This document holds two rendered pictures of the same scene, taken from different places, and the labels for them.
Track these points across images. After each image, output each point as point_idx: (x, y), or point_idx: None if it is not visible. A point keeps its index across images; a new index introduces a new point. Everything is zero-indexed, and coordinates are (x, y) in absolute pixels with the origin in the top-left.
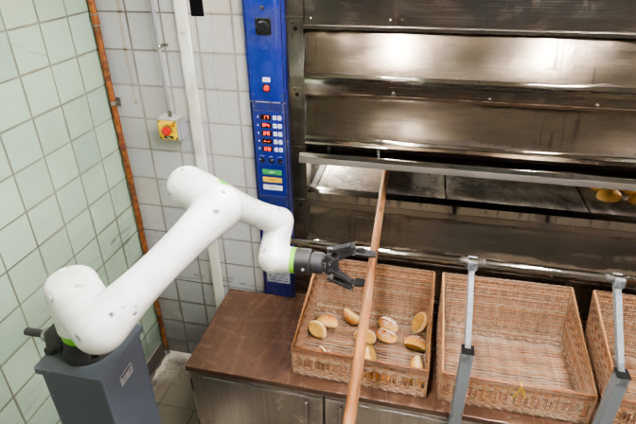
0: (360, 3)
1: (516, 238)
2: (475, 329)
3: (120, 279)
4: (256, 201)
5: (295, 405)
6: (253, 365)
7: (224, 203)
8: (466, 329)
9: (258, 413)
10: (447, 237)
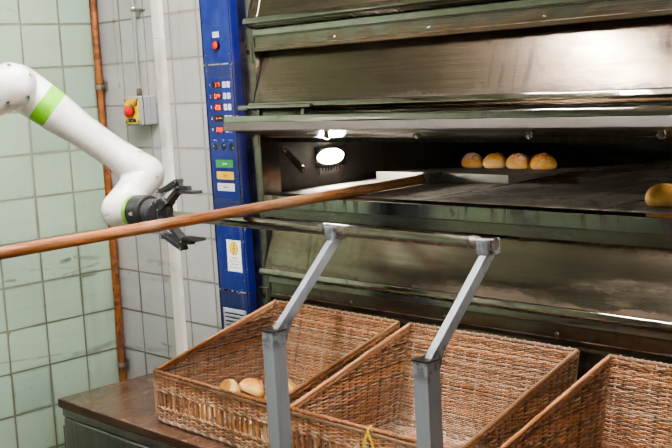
0: None
1: (499, 260)
2: (453, 434)
3: None
4: (102, 128)
5: None
6: (124, 409)
7: (2, 71)
8: (285, 308)
9: None
10: (415, 261)
